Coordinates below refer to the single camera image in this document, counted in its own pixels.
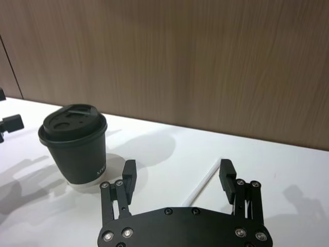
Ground white paper-wrapped straw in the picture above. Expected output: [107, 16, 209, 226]
[182, 155, 225, 207]

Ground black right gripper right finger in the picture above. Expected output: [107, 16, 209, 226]
[218, 158, 264, 225]

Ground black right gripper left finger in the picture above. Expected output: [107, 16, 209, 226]
[100, 159, 137, 227]

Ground white round coaster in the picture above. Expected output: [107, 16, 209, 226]
[66, 179, 103, 196]

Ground black plastic cup lid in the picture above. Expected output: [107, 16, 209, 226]
[38, 103, 108, 144]

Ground black paper coffee cup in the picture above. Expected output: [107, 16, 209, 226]
[47, 130, 107, 185]

